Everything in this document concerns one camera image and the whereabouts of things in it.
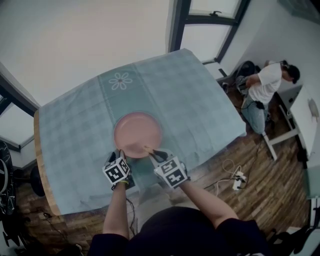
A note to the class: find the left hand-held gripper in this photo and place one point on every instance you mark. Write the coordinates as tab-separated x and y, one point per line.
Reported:
116	172

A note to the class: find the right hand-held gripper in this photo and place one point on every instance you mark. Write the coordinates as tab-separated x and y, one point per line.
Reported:
172	173

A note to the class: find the yellow sponge piece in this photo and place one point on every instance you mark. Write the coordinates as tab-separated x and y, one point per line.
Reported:
147	148

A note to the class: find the pink big plate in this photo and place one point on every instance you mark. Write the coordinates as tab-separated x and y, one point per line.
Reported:
137	132

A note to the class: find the person's right forearm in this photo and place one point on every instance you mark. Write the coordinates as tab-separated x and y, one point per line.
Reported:
207	202

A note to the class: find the person's left forearm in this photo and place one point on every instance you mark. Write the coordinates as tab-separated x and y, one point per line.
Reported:
116	212

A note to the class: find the teal checked tablecloth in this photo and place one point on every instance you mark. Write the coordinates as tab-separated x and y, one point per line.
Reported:
187	100

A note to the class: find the wooden table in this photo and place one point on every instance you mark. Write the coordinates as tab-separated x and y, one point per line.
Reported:
40	155

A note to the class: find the person's black shirt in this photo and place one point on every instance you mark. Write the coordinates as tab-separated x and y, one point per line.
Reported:
180	235

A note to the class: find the white power strip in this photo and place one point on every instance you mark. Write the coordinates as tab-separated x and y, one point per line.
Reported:
238	180

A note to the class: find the black round stand base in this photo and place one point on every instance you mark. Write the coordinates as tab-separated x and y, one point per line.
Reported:
37	181

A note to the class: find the dark backpack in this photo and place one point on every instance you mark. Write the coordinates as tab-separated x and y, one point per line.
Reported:
246	72

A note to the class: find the white desk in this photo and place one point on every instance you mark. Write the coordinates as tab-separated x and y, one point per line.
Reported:
302	117

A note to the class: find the pale teal cabinet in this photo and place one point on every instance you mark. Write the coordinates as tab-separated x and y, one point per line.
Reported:
312	183

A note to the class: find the black office chair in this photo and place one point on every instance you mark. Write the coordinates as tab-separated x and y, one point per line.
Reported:
295	237

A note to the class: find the grey object on desk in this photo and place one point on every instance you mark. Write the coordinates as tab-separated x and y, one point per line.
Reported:
313	107

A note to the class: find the black window frame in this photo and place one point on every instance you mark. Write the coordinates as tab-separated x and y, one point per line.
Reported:
15	95
177	25

